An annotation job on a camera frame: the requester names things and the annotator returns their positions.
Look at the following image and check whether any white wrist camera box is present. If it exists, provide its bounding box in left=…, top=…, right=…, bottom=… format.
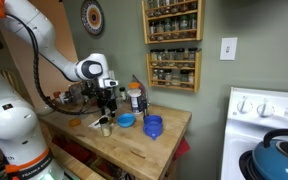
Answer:
left=98, top=77, right=119, bottom=89

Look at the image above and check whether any blue kettle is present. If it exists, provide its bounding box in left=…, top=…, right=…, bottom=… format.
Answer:
left=238, top=128, right=288, bottom=180

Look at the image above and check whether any white stove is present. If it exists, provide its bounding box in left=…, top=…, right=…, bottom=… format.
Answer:
left=220, top=86, right=288, bottom=180

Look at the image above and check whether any blue bowl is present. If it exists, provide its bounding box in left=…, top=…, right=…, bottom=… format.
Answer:
left=116, top=112, right=137, bottom=129

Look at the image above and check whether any decorative wall plate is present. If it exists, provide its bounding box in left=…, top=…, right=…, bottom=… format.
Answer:
left=80, top=0, right=105, bottom=37

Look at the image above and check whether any white light switch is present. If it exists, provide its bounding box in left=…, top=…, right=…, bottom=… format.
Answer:
left=219, top=36, right=239, bottom=62

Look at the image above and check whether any red cloth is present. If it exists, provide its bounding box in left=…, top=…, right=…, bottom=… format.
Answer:
left=173, top=135, right=192, bottom=162

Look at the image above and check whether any wooden spice rack with jars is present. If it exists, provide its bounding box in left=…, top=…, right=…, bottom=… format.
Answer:
left=145, top=48, right=203, bottom=94
left=141, top=0, right=205, bottom=45

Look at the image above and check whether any white container orange lid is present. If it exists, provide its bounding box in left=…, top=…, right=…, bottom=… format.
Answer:
left=127, top=82, right=145, bottom=115

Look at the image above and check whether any black slender tool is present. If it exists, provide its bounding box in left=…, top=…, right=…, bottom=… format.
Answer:
left=140, top=93, right=149, bottom=118

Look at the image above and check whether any orange plastic bowl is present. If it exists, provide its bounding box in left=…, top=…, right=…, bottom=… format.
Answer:
left=67, top=117, right=83, bottom=128

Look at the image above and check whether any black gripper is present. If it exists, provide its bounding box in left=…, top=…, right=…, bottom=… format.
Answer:
left=95, top=86, right=118, bottom=119

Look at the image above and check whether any blue mug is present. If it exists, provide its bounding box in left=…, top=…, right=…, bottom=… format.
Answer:
left=142, top=114, right=165, bottom=141

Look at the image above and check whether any small glass spice bottle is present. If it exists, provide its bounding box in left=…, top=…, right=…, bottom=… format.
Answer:
left=98, top=116, right=113, bottom=138

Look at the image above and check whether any white bottle black cap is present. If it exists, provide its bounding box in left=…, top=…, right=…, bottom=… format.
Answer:
left=118, top=86, right=128, bottom=102

